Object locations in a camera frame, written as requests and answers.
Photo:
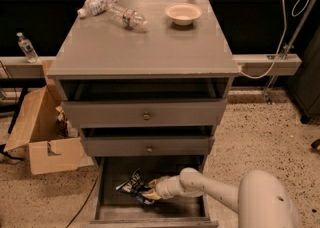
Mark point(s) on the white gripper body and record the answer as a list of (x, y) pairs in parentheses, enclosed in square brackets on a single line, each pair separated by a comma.
[(164, 187)]

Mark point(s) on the blue chip bag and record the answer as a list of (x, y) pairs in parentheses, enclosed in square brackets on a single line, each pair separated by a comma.
[(135, 187)]

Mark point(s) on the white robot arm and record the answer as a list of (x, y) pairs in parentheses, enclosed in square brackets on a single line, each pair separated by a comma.
[(260, 200)]

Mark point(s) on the brass middle drawer knob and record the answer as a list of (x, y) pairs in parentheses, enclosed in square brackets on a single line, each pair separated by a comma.
[(149, 149)]

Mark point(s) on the brass drawer knob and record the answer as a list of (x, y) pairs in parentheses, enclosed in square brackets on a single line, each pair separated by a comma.
[(149, 149), (146, 116)]

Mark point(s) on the grey bottom drawer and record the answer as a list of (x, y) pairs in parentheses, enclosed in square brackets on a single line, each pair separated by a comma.
[(118, 210)]

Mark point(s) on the grey drawer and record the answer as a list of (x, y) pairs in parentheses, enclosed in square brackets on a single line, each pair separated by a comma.
[(133, 141), (118, 210), (130, 114)]

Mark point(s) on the brass top drawer knob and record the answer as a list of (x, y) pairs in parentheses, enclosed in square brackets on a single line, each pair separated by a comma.
[(146, 116)]

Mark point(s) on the grey middle drawer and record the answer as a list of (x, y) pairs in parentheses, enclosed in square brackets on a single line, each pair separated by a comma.
[(133, 141)]

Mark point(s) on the grey top drawer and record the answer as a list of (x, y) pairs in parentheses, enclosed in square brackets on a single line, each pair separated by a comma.
[(130, 114)]

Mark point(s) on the grey drawer cabinet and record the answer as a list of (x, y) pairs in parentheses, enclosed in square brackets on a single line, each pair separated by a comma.
[(105, 62)]

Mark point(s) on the open cardboard box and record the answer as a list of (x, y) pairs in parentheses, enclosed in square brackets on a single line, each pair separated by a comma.
[(38, 128)]

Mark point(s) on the clear bottle red label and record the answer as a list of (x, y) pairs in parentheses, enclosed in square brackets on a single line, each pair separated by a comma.
[(127, 17)]

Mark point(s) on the dark cabinet at right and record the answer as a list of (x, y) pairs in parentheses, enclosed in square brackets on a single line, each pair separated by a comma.
[(305, 84)]

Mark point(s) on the white bowl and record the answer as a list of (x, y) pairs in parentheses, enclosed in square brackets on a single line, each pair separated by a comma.
[(183, 14)]

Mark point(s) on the standing water bottle on ledge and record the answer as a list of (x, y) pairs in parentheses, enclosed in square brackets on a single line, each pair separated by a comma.
[(27, 48)]

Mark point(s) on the crushed clear water bottle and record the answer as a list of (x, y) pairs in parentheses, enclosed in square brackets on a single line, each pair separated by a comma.
[(94, 7)]

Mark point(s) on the metal ledge rail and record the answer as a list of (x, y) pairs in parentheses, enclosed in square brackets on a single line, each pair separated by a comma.
[(252, 64)]

